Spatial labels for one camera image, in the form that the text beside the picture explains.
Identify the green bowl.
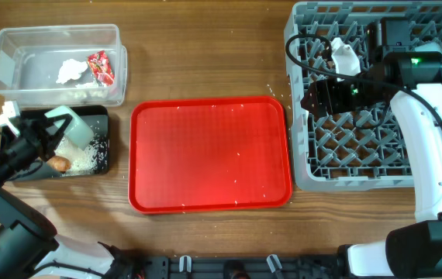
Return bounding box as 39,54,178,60
44,105,94,150

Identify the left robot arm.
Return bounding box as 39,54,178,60
0,113,135,278

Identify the orange carrot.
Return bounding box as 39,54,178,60
47,156,71,173

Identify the red snack wrapper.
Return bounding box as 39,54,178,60
87,50,115,87

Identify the white tissue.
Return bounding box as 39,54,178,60
56,59,88,84

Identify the grey dishwasher rack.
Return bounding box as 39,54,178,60
284,1,442,191

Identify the clear plastic bin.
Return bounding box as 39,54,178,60
0,24,128,108

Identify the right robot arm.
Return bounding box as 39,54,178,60
300,18,442,278

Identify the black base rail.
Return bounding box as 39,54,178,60
131,254,355,279

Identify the light blue bowl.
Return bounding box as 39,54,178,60
412,43,442,84

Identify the red serving tray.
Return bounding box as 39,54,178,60
128,96,292,215

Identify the white rice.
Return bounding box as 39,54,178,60
55,136,109,176

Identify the black plastic tray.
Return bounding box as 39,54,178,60
15,105,109,181

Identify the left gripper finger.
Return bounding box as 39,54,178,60
44,114,73,155
21,117,57,142

